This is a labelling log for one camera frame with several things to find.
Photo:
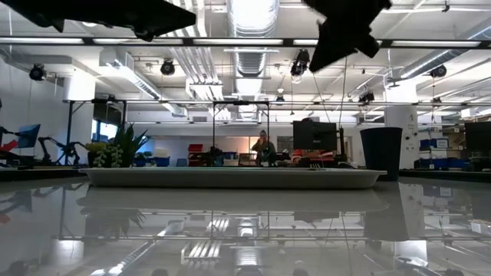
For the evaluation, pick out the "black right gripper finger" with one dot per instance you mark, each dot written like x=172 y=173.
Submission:
x=366 y=40
x=333 y=42

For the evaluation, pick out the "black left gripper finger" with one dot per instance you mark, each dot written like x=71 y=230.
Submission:
x=161 y=17

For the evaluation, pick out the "black background robot arm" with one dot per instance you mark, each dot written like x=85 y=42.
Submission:
x=65 y=147

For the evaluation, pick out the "black plastic cup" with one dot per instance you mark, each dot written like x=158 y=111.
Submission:
x=381 y=153

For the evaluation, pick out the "metal fork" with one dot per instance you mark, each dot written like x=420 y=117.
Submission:
x=315 y=166

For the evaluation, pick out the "white rectangular tray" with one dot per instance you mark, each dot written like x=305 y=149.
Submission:
x=230 y=178

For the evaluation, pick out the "black ceiling spotlight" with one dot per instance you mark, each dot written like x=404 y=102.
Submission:
x=438 y=71
x=300 y=63
x=37 y=73
x=167 y=68

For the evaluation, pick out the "black computer monitor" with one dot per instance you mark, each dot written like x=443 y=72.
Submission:
x=314 y=136
x=478 y=136

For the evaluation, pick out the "white building column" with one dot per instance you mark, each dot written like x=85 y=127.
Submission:
x=410 y=130

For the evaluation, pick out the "blue storage bins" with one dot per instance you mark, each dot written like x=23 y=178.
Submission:
x=435 y=143

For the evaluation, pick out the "person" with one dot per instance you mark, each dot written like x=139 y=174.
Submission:
x=264 y=149

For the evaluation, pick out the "red storage bin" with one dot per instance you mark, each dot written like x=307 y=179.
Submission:
x=195 y=148

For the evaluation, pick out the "artificial succulent in black pot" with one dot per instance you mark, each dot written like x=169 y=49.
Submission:
x=115 y=151

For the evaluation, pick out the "black overhead frame bar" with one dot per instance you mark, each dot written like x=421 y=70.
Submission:
x=230 y=41

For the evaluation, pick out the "silver ventilation duct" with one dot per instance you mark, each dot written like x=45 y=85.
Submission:
x=251 y=30

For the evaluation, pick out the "black metal stand frame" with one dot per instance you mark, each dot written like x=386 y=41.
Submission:
x=214 y=130

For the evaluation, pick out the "black table edge rail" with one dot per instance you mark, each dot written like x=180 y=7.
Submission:
x=38 y=174

